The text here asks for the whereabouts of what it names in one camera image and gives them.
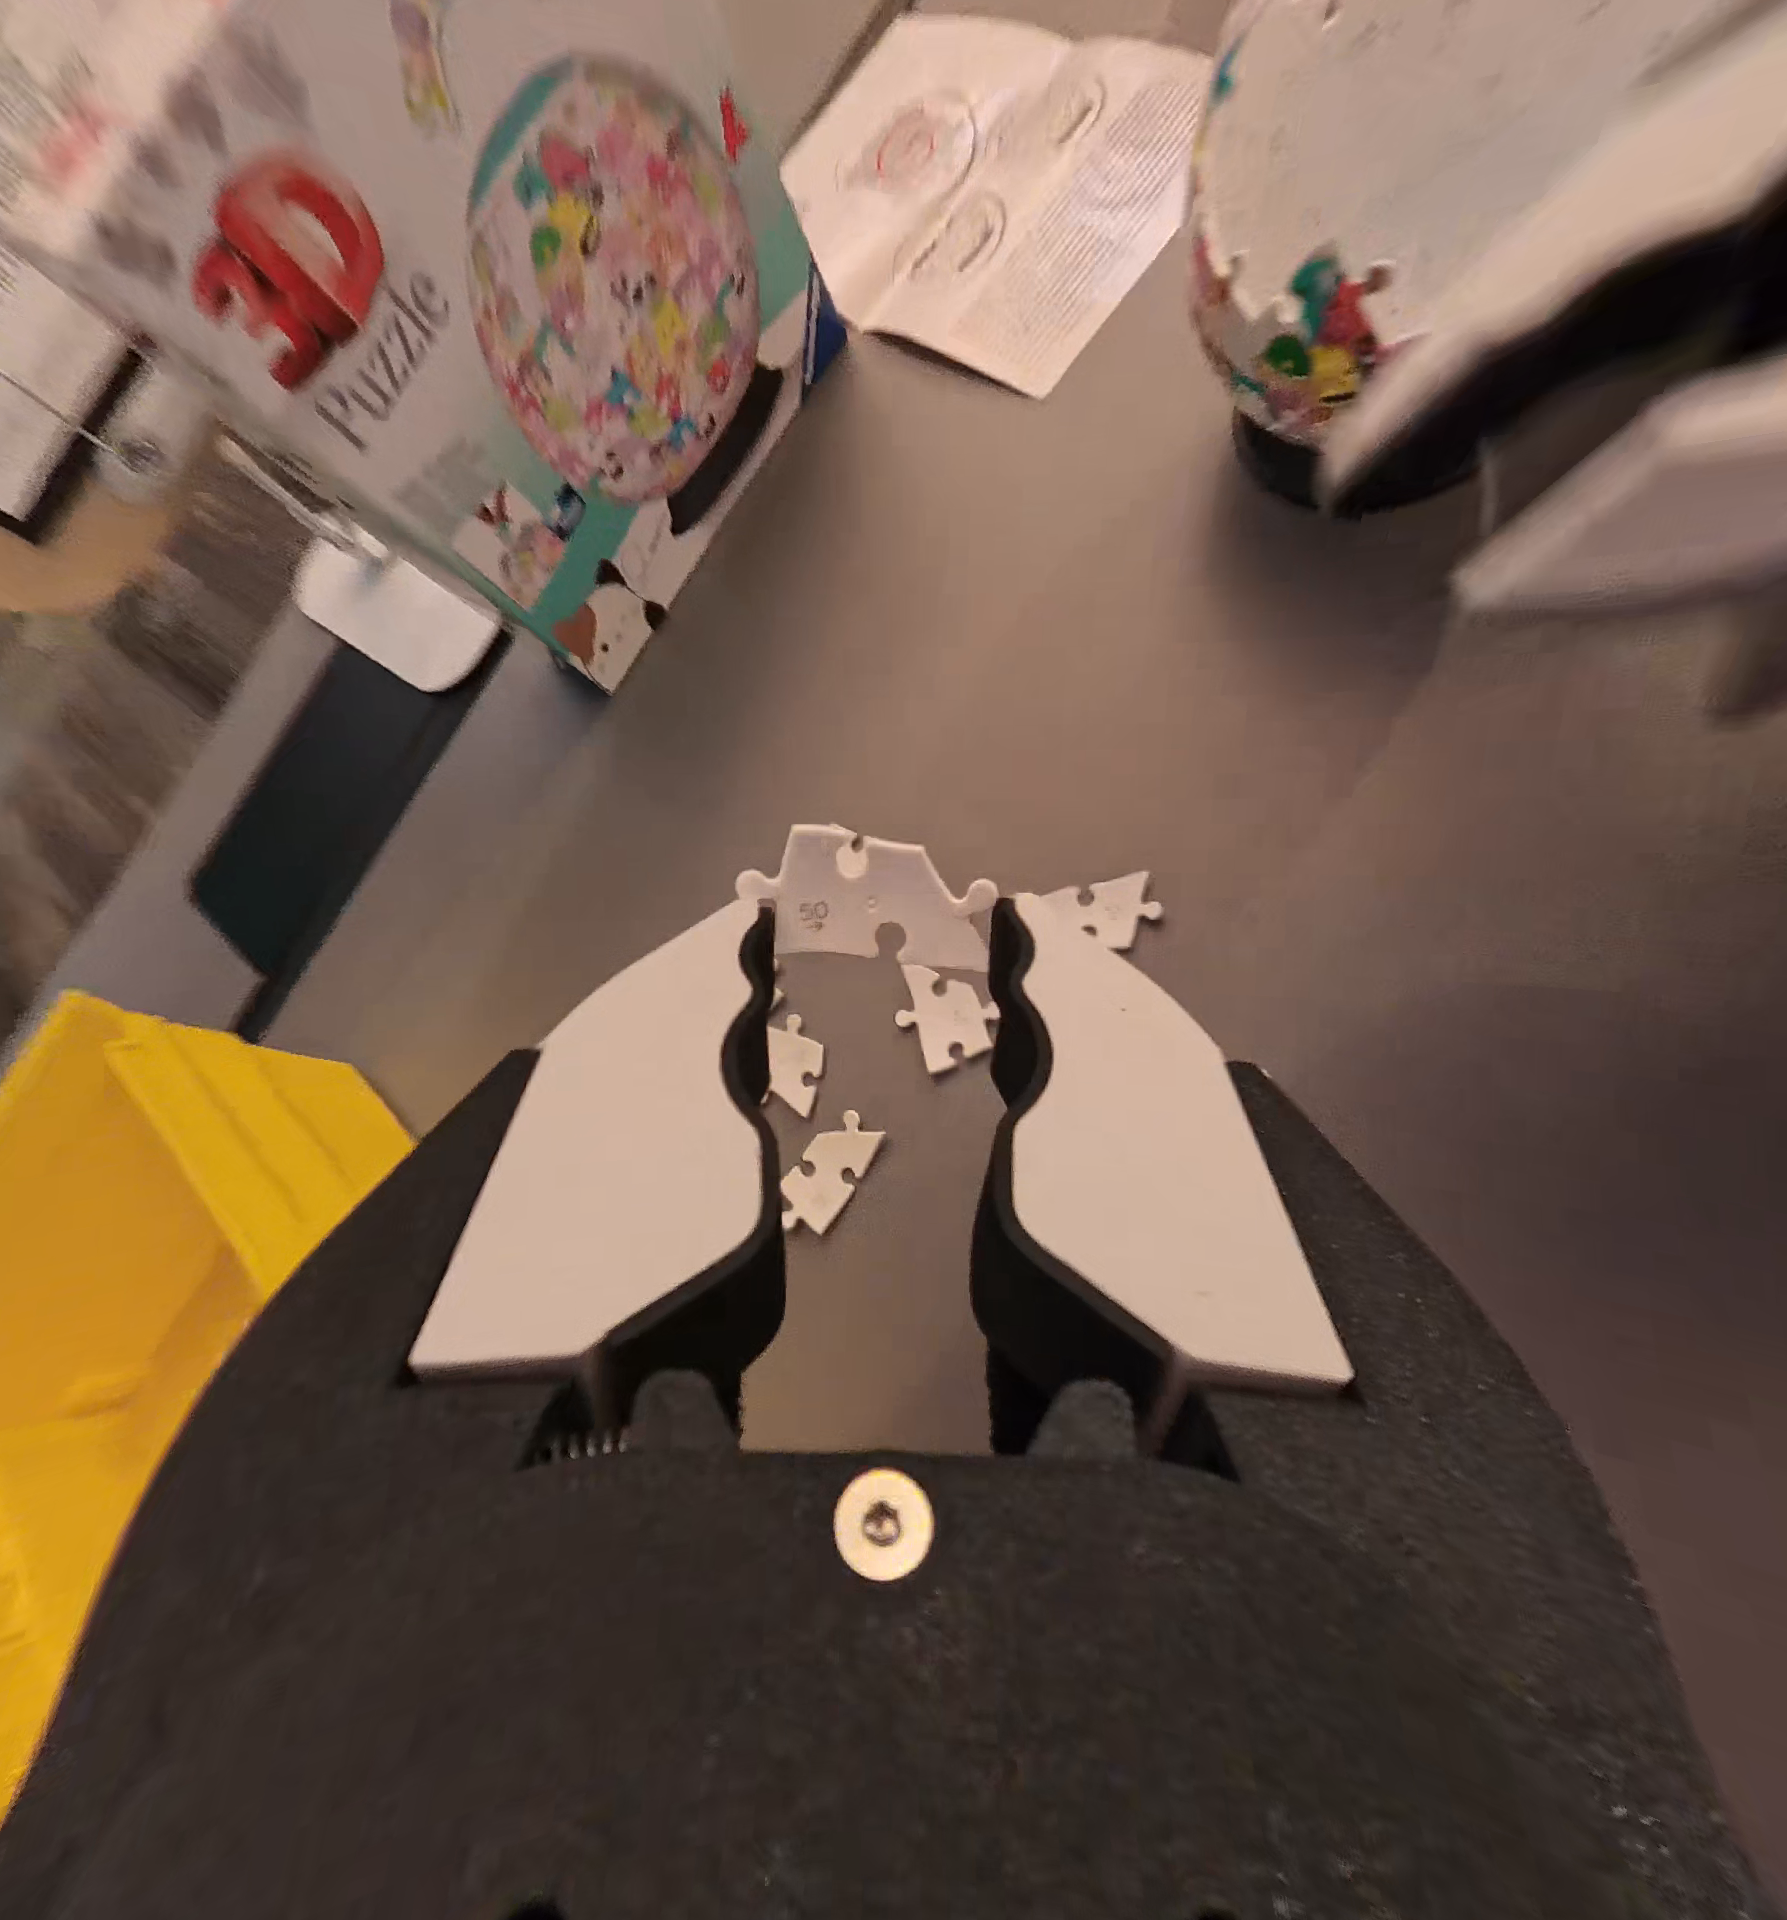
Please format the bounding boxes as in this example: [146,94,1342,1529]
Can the partly built puzzle ball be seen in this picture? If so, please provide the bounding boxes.
[1190,0,1736,453]

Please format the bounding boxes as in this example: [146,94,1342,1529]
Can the folded instruction leaflet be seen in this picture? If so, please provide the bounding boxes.
[779,14,1216,400]

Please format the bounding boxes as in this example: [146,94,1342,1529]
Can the black framed printed sheet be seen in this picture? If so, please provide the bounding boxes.
[0,0,143,542]

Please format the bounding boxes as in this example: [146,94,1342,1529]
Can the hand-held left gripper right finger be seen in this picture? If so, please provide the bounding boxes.
[981,897,1356,1449]

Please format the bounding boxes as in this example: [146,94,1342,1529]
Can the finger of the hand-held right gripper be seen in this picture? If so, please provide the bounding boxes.
[1320,30,1787,513]
[1446,346,1787,722]

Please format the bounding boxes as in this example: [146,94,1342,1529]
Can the black ball stand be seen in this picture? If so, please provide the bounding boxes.
[1228,405,1487,514]

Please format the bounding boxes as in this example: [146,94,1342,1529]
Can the printed puzzle box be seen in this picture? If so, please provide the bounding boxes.
[60,0,849,699]

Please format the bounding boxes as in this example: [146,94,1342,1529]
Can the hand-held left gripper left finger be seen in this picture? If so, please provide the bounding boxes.
[407,899,791,1449]

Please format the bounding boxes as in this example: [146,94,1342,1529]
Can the yellow plastic bin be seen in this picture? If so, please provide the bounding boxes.
[0,990,416,1876]

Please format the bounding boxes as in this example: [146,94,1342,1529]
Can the white puzzle pieces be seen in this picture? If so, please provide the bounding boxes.
[766,870,1165,1238]

